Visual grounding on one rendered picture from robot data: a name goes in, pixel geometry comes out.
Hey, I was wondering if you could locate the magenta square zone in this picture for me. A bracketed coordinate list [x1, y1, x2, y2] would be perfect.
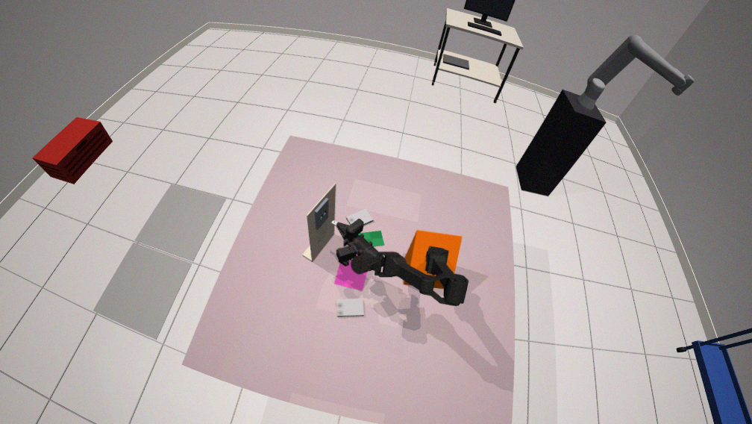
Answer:
[334, 261, 367, 290]

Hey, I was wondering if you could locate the green flat square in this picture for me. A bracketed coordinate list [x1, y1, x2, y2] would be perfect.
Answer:
[358, 231, 384, 247]

